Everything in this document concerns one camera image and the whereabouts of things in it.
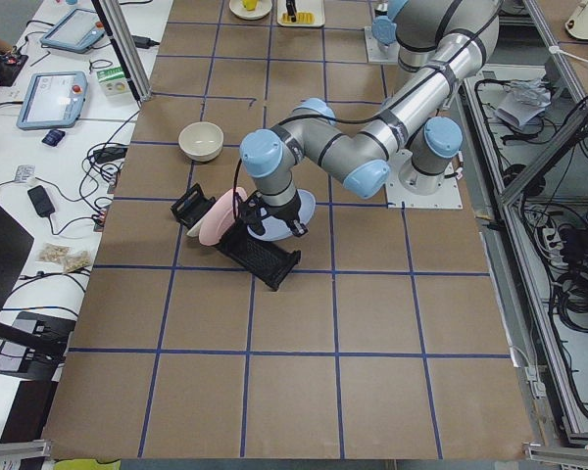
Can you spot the white round plate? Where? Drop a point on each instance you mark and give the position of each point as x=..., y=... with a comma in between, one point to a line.
x=264, y=7

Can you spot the yellow sliced bread loaf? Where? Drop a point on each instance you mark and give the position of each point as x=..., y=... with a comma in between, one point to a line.
x=302, y=19

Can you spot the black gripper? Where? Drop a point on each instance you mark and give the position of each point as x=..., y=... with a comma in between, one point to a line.
x=281, y=215

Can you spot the black smartphone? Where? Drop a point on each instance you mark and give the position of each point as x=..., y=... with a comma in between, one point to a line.
x=41, y=201

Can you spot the black dish rack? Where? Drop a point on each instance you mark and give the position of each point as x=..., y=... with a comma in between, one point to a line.
x=264, y=259

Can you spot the aluminium frame post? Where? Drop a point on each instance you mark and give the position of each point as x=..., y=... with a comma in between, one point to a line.
x=111, y=15

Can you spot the pink round plate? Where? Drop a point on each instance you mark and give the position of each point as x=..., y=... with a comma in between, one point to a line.
x=219, y=218

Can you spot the blue teach pendant near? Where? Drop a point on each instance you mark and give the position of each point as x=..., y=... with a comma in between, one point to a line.
x=53, y=100

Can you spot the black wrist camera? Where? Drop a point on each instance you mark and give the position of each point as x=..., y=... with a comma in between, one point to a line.
x=249, y=212

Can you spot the cream round plate in rack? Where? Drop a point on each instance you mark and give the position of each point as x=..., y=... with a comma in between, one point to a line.
x=194, y=231

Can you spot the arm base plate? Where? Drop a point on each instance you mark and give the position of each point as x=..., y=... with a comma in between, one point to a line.
x=379, y=53
x=406, y=188

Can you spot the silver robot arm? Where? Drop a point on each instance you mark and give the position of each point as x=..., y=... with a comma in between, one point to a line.
x=384, y=25
x=440, y=44

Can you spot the green and white box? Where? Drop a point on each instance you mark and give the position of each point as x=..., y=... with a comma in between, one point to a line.
x=112, y=81

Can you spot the black power adapter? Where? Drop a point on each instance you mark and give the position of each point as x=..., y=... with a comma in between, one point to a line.
x=143, y=42

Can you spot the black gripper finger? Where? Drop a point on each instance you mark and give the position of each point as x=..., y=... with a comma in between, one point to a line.
x=290, y=6

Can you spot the yellow lemon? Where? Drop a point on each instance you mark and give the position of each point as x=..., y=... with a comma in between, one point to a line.
x=249, y=5

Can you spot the cream ceramic bowl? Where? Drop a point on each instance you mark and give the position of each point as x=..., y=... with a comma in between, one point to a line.
x=201, y=141

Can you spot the blue teach pendant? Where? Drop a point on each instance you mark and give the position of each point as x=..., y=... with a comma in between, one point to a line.
x=53, y=100
x=77, y=32

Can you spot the blue teach pendant far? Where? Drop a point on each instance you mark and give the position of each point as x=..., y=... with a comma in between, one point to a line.
x=77, y=32

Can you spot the white rectangular tray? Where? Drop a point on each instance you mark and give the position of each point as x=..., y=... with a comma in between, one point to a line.
x=314, y=6

